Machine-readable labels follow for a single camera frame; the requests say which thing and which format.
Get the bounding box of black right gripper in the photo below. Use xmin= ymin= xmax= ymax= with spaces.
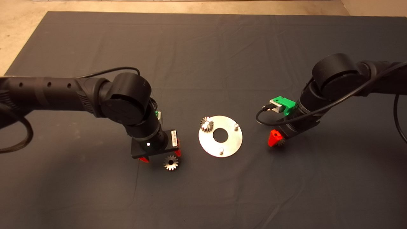
xmin=268 ymin=110 xmax=321 ymax=148

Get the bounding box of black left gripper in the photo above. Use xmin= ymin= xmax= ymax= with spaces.
xmin=131 ymin=129 xmax=182 ymax=163

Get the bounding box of round metal carrier plate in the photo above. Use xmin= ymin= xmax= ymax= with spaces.
xmin=198 ymin=115 xmax=243 ymax=157

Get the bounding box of dark grey table cloth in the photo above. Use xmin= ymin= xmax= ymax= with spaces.
xmin=0 ymin=11 xmax=407 ymax=229

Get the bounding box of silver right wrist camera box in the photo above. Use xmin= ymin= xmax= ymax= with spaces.
xmin=269 ymin=99 xmax=284 ymax=113

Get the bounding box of green right camera mount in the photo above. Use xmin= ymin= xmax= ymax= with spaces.
xmin=274 ymin=96 xmax=298 ymax=116

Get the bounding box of thin black left camera cable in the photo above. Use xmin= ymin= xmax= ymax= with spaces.
xmin=78 ymin=66 xmax=158 ymax=112

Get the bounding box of thick braided black cable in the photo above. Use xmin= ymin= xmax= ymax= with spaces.
xmin=0 ymin=103 xmax=34 ymax=154

